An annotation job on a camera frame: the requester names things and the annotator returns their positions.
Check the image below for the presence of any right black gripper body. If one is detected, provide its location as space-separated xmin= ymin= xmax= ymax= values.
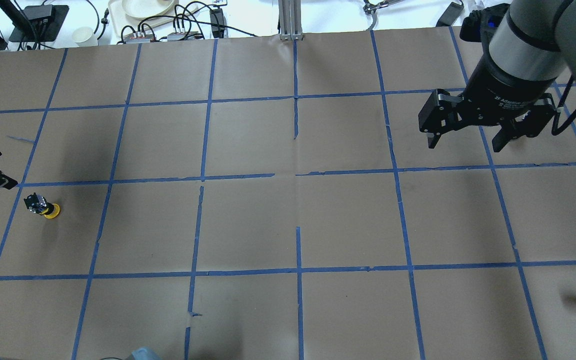
xmin=461 ymin=55 xmax=553 ymax=126

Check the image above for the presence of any yellow push button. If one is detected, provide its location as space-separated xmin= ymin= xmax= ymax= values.
xmin=23 ymin=193 xmax=61 ymax=219

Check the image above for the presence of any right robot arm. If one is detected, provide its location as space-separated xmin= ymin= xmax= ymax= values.
xmin=418 ymin=0 xmax=576 ymax=153

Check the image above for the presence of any black power adapter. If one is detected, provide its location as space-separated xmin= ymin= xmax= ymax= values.
xmin=435 ymin=0 xmax=465 ymax=27

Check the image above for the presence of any white paper cup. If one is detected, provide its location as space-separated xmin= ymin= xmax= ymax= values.
xmin=71 ymin=26 xmax=99 ymax=47

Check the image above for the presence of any cream square tray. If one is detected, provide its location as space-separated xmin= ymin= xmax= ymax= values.
xmin=108 ymin=0 xmax=182 ymax=34

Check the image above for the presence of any cream round plate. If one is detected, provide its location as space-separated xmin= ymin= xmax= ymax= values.
xmin=120 ymin=0 xmax=177 ymax=20

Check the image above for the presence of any brown paper table cover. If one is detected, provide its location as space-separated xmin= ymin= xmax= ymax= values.
xmin=0 ymin=28 xmax=576 ymax=360

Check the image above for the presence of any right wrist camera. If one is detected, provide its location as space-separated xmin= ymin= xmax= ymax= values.
xmin=459 ymin=3 xmax=510 ymax=43

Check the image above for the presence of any black camera stand base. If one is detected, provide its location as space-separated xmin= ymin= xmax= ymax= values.
xmin=6 ymin=4 xmax=70 ymax=43

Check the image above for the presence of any aluminium frame post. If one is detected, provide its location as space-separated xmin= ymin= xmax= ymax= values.
xmin=278 ymin=0 xmax=304 ymax=41

